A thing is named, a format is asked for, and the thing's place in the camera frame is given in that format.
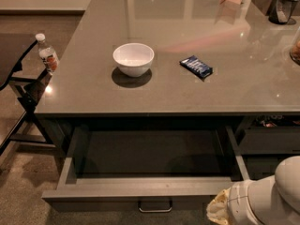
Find clear plastic water bottle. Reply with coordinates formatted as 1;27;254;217
36;33;60;74

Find grey top drawer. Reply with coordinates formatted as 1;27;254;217
42;127;249;213

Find dark metal container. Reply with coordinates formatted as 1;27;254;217
269;0;298;24

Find blue snack bar wrapper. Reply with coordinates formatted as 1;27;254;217
180;55;213;80

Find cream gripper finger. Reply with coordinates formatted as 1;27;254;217
206;188;231;225

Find glass jar with food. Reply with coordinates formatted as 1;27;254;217
290;27;300;65

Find grey drawer cabinet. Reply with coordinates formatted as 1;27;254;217
37;112;253;151

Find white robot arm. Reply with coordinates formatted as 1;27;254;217
206;156;300;225

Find dark folding chair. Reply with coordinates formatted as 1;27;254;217
0;33;53;154

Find white ceramic bowl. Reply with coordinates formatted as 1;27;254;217
112;43;155;77

